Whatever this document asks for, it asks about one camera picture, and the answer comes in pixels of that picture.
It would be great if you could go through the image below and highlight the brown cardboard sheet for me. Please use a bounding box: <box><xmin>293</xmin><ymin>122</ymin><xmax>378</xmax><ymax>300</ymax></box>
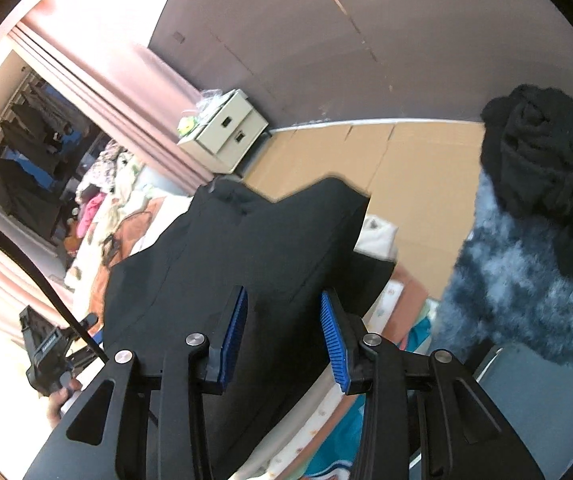
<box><xmin>241</xmin><ymin>119</ymin><xmax>487</xmax><ymax>301</ymax></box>

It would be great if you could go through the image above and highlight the white nightstand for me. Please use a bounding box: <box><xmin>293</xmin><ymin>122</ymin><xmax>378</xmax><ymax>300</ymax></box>
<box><xmin>176</xmin><ymin>89</ymin><xmax>270</xmax><ymax>177</ymax></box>

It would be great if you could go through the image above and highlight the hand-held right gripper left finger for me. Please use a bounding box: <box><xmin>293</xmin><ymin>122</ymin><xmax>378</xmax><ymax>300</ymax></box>
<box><xmin>24</xmin><ymin>285</ymin><xmax>248</xmax><ymax>480</ymax></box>

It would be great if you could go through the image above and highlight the folded black garment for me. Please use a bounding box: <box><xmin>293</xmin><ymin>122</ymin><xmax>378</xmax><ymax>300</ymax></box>
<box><xmin>351</xmin><ymin>252</ymin><xmax>398</xmax><ymax>321</ymax></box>

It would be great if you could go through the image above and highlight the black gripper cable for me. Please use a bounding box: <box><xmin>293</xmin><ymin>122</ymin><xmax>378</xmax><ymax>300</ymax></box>
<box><xmin>0</xmin><ymin>210</ymin><xmax>110</xmax><ymax>363</ymax></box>

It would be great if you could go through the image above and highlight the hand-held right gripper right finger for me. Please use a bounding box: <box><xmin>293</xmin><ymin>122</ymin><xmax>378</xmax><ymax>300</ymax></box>
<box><xmin>319</xmin><ymin>289</ymin><xmax>547</xmax><ymax>480</ymax></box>

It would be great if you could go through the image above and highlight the grey fuzzy blanket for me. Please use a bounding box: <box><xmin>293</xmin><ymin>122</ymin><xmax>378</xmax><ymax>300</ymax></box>
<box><xmin>433</xmin><ymin>167</ymin><xmax>573</xmax><ymax>386</ymax></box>

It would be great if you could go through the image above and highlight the black jacket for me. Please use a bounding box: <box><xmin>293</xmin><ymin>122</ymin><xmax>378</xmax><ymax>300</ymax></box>
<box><xmin>102</xmin><ymin>177</ymin><xmax>372</xmax><ymax>480</ymax></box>

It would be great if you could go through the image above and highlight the crumpled black garment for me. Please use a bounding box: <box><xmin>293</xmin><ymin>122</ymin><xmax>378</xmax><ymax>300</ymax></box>
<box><xmin>480</xmin><ymin>84</ymin><xmax>573</xmax><ymax>278</ymax></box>

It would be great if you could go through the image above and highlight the pink curtain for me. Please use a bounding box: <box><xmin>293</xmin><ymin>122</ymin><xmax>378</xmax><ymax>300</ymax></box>
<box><xmin>9</xmin><ymin>25</ymin><xmax>214</xmax><ymax>196</ymax></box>

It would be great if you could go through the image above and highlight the clear plastic bag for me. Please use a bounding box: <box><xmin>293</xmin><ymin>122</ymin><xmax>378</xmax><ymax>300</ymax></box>
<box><xmin>197</xmin><ymin>89</ymin><xmax>223</xmax><ymax>111</ymax></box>

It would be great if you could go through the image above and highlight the orange quilt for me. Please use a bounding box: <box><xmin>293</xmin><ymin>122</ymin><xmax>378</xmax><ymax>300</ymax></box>
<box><xmin>89</xmin><ymin>200</ymin><xmax>177</xmax><ymax>321</ymax></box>

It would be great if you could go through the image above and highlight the white floral blanket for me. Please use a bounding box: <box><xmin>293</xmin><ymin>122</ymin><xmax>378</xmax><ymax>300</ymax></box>
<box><xmin>236</xmin><ymin>215</ymin><xmax>402</xmax><ymax>480</ymax></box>

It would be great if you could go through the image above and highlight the pile of mixed clothes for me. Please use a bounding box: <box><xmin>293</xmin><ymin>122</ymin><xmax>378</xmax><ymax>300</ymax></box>
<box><xmin>69</xmin><ymin>140</ymin><xmax>167</xmax><ymax>241</ymax></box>

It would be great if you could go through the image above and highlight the person's left hand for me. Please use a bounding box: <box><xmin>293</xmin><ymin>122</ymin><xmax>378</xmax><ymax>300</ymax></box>
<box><xmin>47</xmin><ymin>379</ymin><xmax>84</xmax><ymax>427</ymax></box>

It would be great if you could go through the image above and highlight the row of hanging dark clothes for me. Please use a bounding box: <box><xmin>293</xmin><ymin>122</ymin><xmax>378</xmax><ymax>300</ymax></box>
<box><xmin>0</xmin><ymin>72</ymin><xmax>92</xmax><ymax>243</ymax></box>

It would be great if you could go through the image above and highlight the pink garment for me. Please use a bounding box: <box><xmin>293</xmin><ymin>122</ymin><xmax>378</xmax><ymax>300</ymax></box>
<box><xmin>77</xmin><ymin>192</ymin><xmax>107</xmax><ymax>238</ymax></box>

